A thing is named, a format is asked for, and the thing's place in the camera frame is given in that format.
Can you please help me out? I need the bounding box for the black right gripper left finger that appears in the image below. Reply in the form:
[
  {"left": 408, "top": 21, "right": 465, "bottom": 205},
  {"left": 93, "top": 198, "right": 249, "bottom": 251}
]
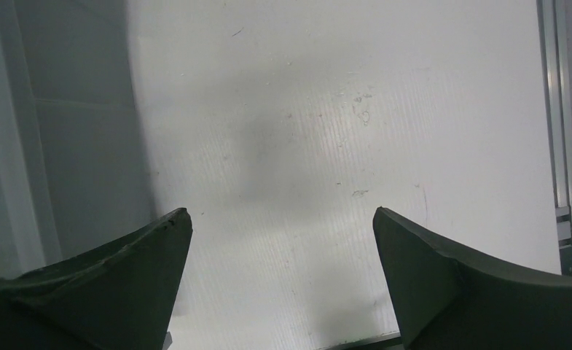
[{"left": 0, "top": 208, "right": 193, "bottom": 349}]

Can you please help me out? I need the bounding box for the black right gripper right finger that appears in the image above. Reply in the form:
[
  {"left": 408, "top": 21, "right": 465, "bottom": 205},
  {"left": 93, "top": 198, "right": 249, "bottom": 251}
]
[{"left": 373, "top": 207, "right": 572, "bottom": 349}]

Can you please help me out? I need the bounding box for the grey plastic bin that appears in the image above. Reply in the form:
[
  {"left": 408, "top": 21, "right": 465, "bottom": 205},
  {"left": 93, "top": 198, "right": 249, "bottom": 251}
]
[{"left": 0, "top": 1, "right": 156, "bottom": 278}]

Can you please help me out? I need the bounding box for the aluminium frame post right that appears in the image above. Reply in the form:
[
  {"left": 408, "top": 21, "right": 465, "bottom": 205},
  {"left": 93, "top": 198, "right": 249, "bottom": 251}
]
[{"left": 537, "top": 1, "right": 572, "bottom": 276}]

